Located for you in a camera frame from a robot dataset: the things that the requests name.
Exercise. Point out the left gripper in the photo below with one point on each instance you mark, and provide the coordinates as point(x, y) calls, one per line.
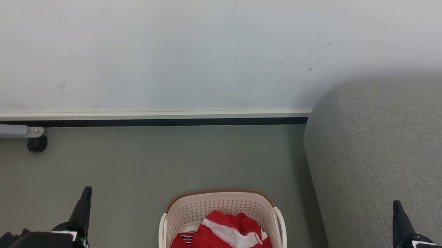
point(80, 243)

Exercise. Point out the red and white jersey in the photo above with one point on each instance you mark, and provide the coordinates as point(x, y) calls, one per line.
point(230, 238)

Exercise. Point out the grey fabric sofa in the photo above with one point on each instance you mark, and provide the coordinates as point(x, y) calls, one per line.
point(385, 155)

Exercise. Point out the black caster wheel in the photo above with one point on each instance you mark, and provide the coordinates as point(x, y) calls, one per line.
point(37, 144)

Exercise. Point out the grey metal stand leg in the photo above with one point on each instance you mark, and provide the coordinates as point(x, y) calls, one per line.
point(5, 130)

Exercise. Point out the cream perforated laundry basket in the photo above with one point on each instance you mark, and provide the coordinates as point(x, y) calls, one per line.
point(224, 205)

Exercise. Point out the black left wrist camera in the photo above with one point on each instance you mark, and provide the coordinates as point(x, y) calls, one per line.
point(40, 242)

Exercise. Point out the white wall baseboard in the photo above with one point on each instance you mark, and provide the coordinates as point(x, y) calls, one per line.
point(149, 117)

